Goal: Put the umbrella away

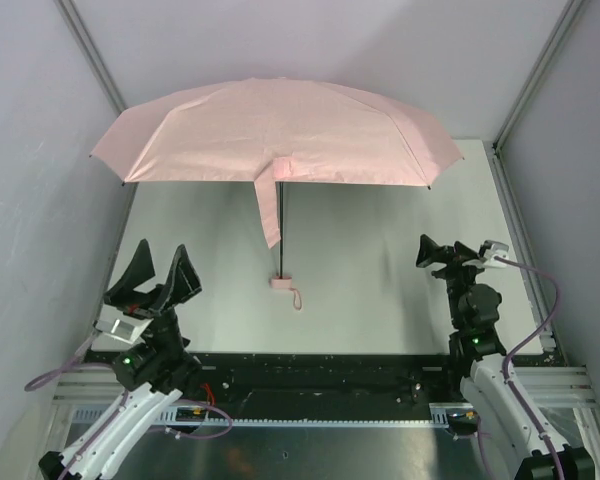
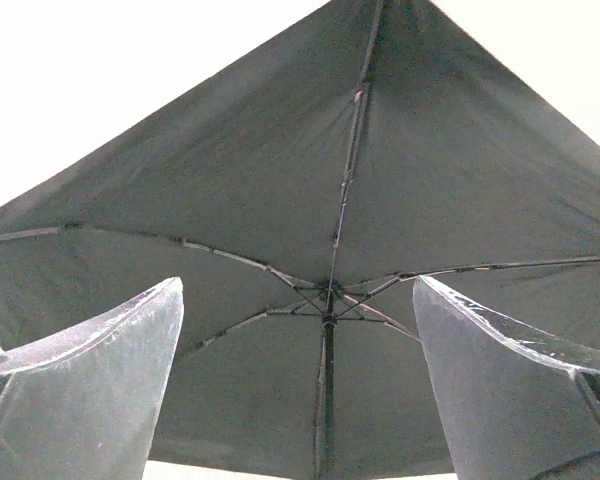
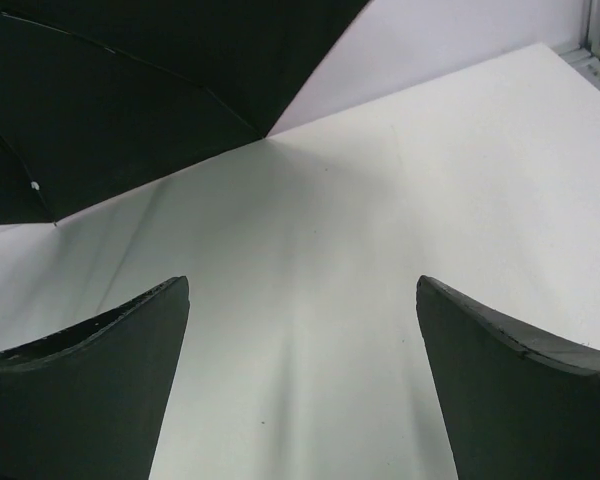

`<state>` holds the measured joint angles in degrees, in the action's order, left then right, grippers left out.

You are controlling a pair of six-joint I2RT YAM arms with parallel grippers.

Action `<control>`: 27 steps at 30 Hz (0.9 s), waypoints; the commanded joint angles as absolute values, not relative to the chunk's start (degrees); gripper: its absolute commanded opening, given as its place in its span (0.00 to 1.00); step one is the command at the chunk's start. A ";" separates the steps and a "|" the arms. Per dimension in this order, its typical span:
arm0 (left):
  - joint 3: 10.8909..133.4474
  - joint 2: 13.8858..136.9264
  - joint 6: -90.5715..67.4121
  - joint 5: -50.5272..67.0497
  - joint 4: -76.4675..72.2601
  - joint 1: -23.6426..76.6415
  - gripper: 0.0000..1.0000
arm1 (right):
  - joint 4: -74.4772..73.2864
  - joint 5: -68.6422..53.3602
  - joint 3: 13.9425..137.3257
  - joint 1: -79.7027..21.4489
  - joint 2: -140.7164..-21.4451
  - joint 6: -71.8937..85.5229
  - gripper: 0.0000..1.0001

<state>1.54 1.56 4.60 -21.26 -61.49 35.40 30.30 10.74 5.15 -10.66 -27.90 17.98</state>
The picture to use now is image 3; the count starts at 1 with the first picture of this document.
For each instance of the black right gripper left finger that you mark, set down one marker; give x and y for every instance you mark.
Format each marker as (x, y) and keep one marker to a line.
(88, 401)

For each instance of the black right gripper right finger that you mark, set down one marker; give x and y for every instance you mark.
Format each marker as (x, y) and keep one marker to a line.
(518, 402)

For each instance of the pink umbrella with black lining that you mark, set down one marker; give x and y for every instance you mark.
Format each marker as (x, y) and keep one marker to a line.
(100, 97)

